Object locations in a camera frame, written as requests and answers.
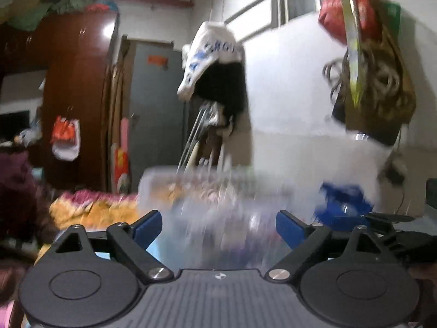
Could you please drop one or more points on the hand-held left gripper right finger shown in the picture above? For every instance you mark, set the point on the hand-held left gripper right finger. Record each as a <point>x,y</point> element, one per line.
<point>290,227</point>

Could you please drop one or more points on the red door notice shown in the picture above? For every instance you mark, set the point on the red door notice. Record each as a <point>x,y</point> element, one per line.
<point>157,60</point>

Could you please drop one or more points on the blue tote bag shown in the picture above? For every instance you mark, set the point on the blue tote bag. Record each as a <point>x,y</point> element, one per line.
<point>341,194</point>

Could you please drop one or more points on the pink flat item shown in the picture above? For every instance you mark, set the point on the pink flat item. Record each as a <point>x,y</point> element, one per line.
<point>125,131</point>

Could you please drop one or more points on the brown wooden wardrobe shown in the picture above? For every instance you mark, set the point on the brown wooden wardrobe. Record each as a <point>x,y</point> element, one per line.
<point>75,75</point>

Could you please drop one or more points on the black television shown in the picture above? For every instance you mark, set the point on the black television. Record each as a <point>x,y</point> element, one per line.
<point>13,124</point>

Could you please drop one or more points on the white printed hanging garment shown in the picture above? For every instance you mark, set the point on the white printed hanging garment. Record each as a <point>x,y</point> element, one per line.
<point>211,41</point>

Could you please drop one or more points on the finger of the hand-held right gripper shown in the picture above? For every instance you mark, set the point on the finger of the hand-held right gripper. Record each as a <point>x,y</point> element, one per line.
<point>392,241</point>
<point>389,218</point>

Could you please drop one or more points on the grey door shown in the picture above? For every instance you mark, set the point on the grey door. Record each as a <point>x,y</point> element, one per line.
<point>153,109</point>

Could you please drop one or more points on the olive hanging bag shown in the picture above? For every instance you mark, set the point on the olive hanging bag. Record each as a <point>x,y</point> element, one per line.
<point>375,123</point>

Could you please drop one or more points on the black hanging garment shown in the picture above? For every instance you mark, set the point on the black hanging garment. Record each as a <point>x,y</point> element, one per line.
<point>222,85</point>

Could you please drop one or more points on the red hanging bag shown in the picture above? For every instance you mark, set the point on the red hanging bag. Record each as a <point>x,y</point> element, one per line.
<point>333,17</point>

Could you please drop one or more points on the red flat item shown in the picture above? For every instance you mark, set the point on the red flat item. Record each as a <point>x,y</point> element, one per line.
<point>122,167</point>

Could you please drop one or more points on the clear plastic basket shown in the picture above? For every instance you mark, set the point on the clear plastic basket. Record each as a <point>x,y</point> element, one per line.
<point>205,194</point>

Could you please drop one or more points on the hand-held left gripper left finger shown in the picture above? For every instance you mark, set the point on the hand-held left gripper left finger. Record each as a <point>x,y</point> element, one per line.
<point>148,227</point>

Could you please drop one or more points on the maroon cloth pile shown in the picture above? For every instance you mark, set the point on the maroon cloth pile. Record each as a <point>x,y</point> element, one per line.
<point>17,191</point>

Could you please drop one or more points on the wooden boards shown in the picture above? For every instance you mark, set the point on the wooden boards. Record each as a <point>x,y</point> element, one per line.
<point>117,92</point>

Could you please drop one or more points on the green cloth bundle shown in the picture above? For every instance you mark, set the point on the green cloth bundle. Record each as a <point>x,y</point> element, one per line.
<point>41,13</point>

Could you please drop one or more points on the metal crutches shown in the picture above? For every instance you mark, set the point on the metal crutches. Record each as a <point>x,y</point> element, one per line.
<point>193,136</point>

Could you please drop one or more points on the orange white bag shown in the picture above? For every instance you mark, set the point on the orange white bag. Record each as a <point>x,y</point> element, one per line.
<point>65,136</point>

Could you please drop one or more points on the yellow blanket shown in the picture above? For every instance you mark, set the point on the yellow blanket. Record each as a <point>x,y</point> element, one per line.
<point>92,211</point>

